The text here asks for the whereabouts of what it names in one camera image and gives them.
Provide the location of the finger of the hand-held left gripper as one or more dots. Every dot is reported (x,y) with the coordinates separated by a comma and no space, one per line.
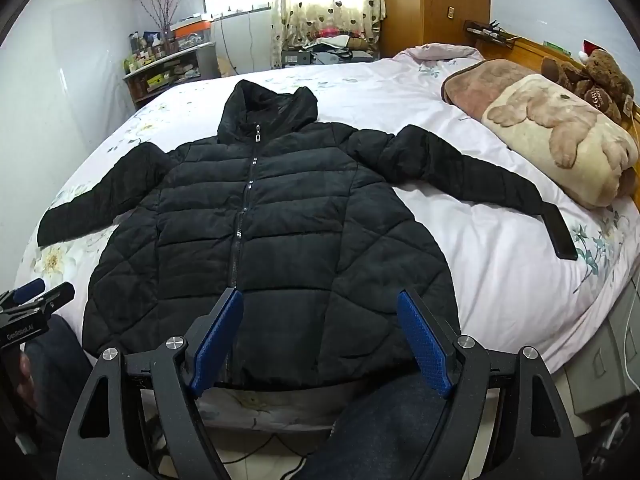
(55,296)
(31,290)

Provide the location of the pile of clothes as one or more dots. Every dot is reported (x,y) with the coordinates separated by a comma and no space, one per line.
(340,42)

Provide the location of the wooden shelf unit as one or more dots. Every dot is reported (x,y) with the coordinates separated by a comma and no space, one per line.
(195,62)

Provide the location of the person's right leg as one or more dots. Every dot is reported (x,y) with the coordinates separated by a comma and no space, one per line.
(370,430)

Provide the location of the blossom branches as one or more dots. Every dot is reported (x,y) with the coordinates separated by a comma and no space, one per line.
(167,7)

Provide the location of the bed with floral sheet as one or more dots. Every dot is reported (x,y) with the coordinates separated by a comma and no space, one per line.
(450,240)

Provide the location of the person's left leg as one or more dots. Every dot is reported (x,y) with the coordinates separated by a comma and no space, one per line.
(60,375)

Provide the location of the green box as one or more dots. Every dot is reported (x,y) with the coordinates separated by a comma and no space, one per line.
(557,47)

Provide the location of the wooden wardrobe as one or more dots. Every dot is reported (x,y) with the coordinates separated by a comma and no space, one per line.
(430,5)

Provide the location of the pink pillow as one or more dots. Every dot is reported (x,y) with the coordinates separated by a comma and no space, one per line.
(430,57)

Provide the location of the wooden headboard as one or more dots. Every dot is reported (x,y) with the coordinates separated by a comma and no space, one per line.
(522,50)

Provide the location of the clear box with orange lid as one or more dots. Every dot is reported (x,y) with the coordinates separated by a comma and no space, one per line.
(192,35)

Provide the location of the group of bottles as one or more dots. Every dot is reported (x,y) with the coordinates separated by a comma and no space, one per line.
(145,55)

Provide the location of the white appliance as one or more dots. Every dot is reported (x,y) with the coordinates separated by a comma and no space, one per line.
(245,45)

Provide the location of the grey bedside cabinet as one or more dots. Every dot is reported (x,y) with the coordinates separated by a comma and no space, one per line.
(600,360)

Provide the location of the black electronic box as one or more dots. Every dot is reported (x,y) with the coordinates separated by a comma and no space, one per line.
(297,58)

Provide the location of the heart print curtain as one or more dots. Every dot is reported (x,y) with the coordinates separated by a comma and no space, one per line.
(330,5)

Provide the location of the folded bear print blanket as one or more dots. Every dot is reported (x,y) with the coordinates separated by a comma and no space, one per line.
(545,125)

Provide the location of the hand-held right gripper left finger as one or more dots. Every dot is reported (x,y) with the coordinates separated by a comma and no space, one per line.
(220,330)

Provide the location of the black puffer jacket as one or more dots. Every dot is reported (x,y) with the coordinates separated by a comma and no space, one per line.
(280,220)

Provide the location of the person's left hand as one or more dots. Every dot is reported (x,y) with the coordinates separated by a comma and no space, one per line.
(27,380)

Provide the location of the brown teddy bear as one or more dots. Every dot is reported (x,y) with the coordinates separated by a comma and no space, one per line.
(605,80)

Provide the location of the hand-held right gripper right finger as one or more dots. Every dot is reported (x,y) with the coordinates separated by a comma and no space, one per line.
(422,335)

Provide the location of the person's leg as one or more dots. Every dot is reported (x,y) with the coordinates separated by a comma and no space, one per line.
(370,430)
(60,375)

